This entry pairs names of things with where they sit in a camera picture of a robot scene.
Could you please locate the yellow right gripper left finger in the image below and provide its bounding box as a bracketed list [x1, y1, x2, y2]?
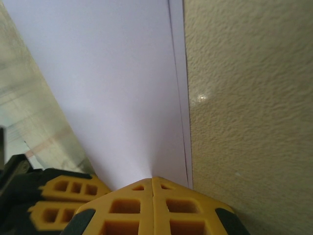
[63, 177, 154, 235]

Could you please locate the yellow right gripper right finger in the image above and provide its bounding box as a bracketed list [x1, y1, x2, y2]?
[153, 176, 250, 235]

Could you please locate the purple paper sheet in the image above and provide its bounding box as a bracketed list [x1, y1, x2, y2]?
[4, 0, 194, 192]

